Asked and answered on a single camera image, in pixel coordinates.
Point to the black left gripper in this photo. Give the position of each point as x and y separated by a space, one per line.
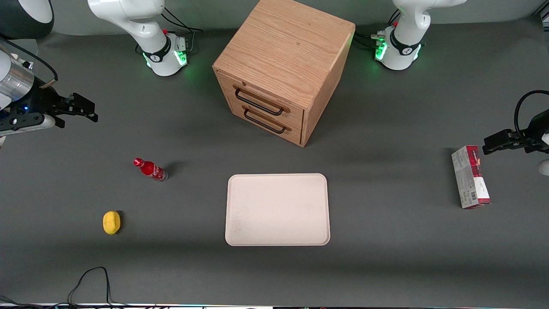
533 134

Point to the wooden drawer front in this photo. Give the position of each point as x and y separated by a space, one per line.
227 86
296 134

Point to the yellow lemon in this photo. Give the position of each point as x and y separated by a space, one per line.
111 222

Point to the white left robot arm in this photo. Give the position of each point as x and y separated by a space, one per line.
407 25

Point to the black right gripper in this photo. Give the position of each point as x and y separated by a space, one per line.
42 99

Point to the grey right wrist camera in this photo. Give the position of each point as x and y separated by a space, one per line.
30 125

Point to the red and grey carton box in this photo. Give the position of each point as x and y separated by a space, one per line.
469 178

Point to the cream plastic tray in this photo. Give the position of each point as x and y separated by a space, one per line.
277 209

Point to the wooden drawer cabinet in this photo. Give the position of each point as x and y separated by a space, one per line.
287 47

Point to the red coke bottle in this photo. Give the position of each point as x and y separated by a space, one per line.
151 169

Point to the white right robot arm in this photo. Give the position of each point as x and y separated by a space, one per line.
141 25

